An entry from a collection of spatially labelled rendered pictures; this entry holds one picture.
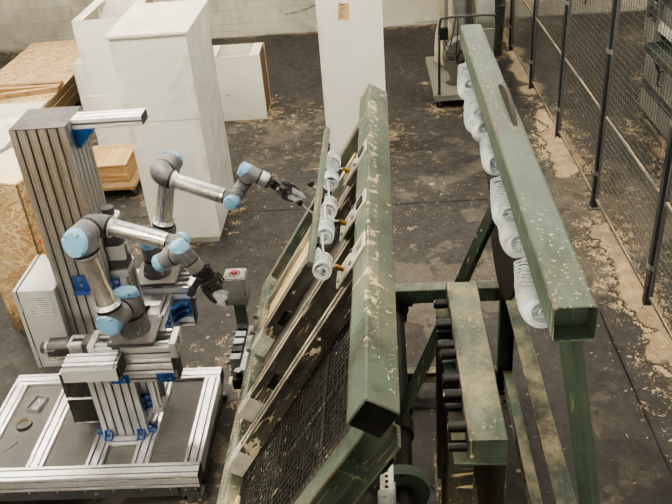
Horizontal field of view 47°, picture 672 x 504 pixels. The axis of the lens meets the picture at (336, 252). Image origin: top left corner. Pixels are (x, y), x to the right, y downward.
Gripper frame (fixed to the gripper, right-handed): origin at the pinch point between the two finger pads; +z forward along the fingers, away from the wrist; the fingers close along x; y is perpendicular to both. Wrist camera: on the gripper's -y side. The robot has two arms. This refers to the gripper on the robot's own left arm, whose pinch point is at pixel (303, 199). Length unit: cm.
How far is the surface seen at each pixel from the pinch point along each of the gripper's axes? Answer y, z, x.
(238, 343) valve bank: -2, 3, 82
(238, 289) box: 28, -5, 64
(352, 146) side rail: -1.3, 9.5, -34.3
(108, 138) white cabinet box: 420, -137, 83
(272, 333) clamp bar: -39, 9, 58
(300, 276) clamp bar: -51, 6, 25
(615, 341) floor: 61, 230, 2
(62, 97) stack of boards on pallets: 534, -211, 82
